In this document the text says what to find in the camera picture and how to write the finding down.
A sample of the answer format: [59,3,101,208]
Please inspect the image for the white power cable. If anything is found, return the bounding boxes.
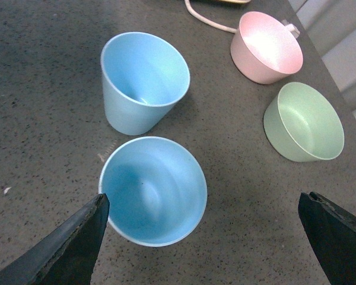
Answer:
[184,0,300,39]

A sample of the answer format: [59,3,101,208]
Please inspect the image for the blue cup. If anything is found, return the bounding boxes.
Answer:
[100,32,190,135]
[98,137,207,247]

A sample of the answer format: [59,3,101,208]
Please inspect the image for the green bowl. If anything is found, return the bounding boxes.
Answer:
[263,82,345,162]

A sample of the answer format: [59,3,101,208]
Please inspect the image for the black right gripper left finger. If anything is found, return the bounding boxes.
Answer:
[0,194,110,284]

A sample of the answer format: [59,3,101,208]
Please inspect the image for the grey curtain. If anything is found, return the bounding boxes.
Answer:
[290,1,356,119]

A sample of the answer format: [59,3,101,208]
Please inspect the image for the pink bowl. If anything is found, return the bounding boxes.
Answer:
[230,11,303,84]

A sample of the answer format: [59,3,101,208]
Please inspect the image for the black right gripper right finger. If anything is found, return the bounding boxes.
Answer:
[298,192,356,284]

